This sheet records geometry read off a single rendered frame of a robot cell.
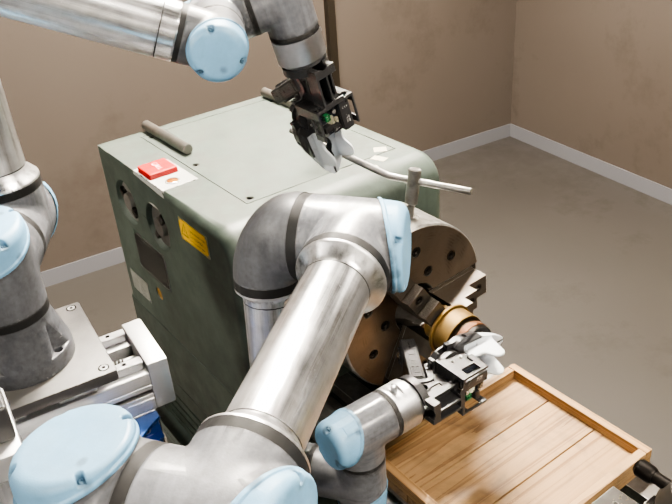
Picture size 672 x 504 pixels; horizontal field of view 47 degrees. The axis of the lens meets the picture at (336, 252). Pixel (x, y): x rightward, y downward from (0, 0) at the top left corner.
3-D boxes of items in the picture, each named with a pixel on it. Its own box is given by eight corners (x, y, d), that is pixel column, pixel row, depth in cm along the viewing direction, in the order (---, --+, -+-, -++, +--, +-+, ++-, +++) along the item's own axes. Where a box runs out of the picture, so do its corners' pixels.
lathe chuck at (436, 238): (307, 382, 140) (320, 221, 127) (433, 339, 158) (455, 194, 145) (337, 408, 134) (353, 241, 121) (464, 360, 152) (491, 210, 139)
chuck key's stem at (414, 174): (415, 231, 135) (423, 168, 130) (411, 235, 133) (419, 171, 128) (403, 228, 136) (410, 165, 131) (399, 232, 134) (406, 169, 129)
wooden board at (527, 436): (369, 469, 133) (368, 452, 131) (512, 379, 150) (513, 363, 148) (499, 587, 112) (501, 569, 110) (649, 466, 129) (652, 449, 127)
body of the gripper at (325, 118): (325, 148, 118) (303, 78, 110) (294, 133, 124) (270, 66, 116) (363, 123, 120) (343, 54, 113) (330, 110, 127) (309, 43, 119)
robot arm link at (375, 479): (327, 476, 124) (322, 425, 119) (394, 490, 121) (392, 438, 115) (310, 514, 118) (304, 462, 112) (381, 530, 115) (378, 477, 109)
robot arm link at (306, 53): (260, 40, 114) (303, 15, 117) (270, 67, 117) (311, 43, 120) (289, 49, 109) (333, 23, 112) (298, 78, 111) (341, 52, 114)
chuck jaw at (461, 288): (416, 281, 138) (463, 254, 144) (418, 303, 141) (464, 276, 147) (460, 307, 131) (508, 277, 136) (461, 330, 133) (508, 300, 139)
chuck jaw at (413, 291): (387, 303, 136) (354, 269, 128) (404, 281, 137) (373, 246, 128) (430, 330, 128) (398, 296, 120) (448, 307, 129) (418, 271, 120)
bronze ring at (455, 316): (417, 309, 128) (457, 335, 121) (457, 288, 132) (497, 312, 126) (416, 352, 132) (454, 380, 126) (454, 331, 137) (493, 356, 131)
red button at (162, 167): (138, 175, 153) (136, 165, 152) (165, 166, 156) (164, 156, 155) (151, 184, 149) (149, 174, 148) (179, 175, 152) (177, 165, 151)
